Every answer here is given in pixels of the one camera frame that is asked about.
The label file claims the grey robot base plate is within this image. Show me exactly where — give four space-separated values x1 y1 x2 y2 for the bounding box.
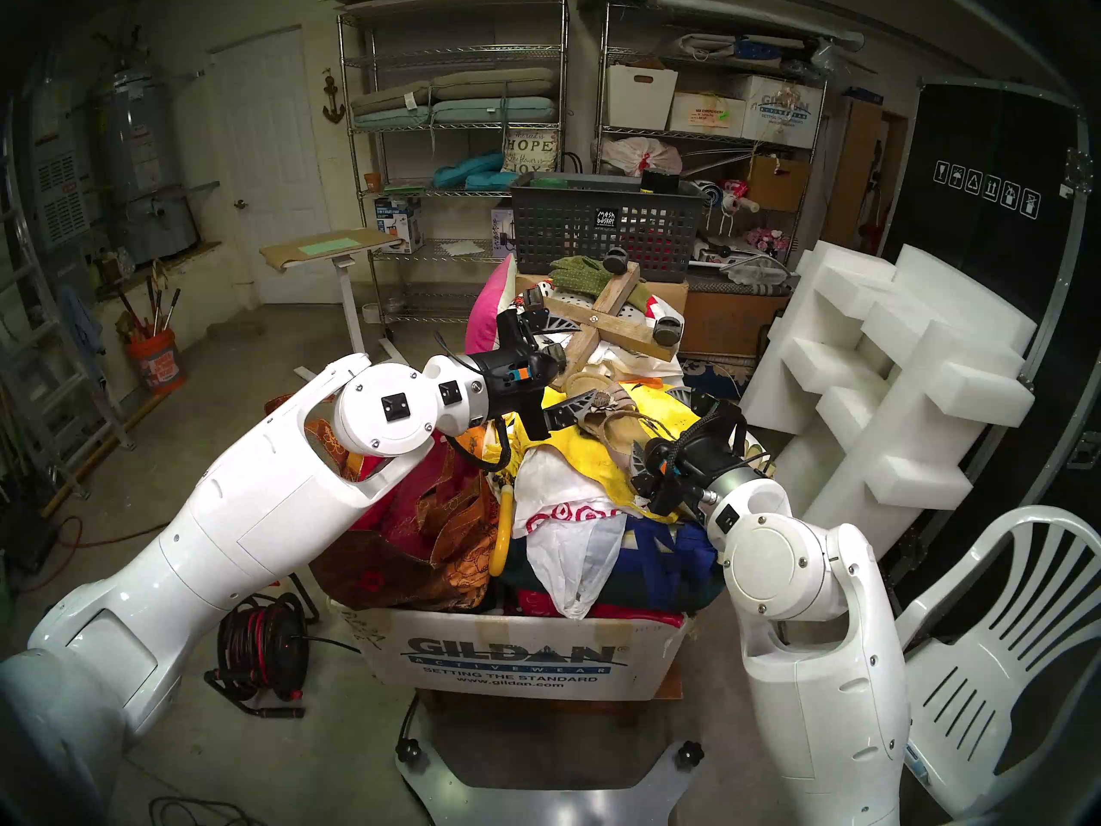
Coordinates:
396 717 706 826

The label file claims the red black cord reel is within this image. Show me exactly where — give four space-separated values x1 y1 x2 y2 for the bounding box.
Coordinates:
205 575 311 720

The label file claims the tan seat cushion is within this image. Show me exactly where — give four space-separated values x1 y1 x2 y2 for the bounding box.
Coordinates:
350 67 557 117

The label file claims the dark plastic mesh basket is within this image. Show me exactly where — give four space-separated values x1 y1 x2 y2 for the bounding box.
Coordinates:
510 172 708 285

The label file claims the Hope print pillow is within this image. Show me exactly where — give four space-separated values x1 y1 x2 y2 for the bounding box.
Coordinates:
501 127 560 176

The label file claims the brown wooden cabinet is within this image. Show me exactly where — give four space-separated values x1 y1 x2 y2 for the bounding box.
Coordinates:
821 97 910 257

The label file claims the grey water heater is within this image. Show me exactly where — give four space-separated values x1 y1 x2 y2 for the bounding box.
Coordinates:
95 67 199 266

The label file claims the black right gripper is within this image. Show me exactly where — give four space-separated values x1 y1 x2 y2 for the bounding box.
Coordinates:
630 387 747 498

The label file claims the white overbed table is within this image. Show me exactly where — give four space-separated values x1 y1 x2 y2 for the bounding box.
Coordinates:
260 229 412 385

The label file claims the chrome wire shelf rack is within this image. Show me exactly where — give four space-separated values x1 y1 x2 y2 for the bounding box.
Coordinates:
594 0 828 257
337 0 570 326

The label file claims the grey furnace unit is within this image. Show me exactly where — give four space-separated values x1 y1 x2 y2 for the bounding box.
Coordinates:
30 136 91 249

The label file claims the green knit glove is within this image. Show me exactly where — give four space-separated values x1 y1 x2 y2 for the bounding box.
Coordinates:
549 255 655 313

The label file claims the red floor cord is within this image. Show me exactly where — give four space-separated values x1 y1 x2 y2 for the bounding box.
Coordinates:
17 513 173 597

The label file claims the white foam packing insert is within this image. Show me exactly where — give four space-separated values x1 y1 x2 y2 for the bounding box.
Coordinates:
738 239 1039 541

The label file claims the teal blue cushion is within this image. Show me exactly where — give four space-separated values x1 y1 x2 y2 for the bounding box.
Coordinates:
432 151 521 190

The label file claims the white plastic chair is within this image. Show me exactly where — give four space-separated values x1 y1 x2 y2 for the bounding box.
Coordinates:
895 504 1101 817

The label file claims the pink white pillow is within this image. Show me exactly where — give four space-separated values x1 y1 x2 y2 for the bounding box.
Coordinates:
463 255 519 356

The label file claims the small white Gildan box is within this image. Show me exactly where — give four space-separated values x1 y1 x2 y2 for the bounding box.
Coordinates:
740 74 825 150

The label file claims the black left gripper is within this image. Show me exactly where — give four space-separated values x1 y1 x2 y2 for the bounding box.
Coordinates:
477 310 613 442

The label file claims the mint seat cushion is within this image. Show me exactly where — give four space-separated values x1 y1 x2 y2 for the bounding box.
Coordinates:
353 97 558 130

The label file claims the orange plastic bucket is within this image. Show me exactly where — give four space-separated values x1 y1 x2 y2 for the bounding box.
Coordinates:
127 327 186 395

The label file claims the yellow plastic handle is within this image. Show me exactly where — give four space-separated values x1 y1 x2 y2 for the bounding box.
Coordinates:
492 487 515 576

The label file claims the white red-target plastic bag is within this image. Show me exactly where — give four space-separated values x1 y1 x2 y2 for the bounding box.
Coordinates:
512 446 633 620

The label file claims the white labelled cardboard box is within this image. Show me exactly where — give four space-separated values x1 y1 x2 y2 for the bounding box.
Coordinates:
669 91 747 139

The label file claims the aluminium ladder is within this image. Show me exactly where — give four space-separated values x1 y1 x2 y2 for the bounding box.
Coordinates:
0 102 134 500

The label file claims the flat brown cardboard box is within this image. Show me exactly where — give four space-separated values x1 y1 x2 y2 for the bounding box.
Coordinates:
514 272 691 317

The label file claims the black flight case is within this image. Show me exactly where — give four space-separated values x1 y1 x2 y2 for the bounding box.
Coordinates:
877 76 1101 576

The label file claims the yellow towel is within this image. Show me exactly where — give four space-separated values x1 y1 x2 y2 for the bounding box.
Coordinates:
464 377 706 524

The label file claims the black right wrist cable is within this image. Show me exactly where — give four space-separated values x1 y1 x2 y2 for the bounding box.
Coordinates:
645 411 775 507

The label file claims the blue white patterned cloth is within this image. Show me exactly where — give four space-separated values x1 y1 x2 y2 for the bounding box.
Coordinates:
684 355 751 401

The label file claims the brown wooden chest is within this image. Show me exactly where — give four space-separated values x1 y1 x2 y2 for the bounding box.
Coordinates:
680 269 797 361

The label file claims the white panel door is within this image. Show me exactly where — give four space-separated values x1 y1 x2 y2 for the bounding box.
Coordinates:
206 26 332 305

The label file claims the blue white product box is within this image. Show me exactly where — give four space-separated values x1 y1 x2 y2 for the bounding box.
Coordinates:
374 196 425 256

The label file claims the tan flower strap sandal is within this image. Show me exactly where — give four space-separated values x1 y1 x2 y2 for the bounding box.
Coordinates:
563 370 680 481

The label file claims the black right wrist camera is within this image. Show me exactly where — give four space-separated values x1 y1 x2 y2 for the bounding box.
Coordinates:
645 441 685 515

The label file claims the white handled storage bin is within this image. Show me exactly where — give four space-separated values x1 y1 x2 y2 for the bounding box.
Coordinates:
606 65 679 131

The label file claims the red fabric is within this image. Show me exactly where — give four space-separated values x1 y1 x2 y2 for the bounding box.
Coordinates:
516 590 686 629

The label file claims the large Gildan activewear carton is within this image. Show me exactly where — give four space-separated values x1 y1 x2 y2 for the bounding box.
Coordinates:
331 605 698 703

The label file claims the wooden cross caster dolly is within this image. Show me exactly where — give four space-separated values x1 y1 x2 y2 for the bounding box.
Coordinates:
520 248 685 373

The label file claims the pale plastic shelf bag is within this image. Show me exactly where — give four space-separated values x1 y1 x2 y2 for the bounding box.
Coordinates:
600 136 685 178

